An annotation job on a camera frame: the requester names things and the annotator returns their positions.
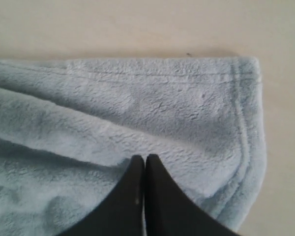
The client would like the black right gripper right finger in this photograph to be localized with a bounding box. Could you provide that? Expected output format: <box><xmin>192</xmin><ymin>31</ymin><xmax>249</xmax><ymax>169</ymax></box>
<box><xmin>145</xmin><ymin>154</ymin><xmax>237</xmax><ymax>236</ymax></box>

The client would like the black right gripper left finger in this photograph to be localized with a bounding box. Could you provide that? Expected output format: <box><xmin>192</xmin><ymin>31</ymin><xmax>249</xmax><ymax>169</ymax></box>
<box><xmin>59</xmin><ymin>155</ymin><xmax>145</xmax><ymax>236</ymax></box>

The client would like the light blue fleece towel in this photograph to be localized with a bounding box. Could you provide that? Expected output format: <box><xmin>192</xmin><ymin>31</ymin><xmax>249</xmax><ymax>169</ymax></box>
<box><xmin>0</xmin><ymin>57</ymin><xmax>266</xmax><ymax>236</ymax></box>

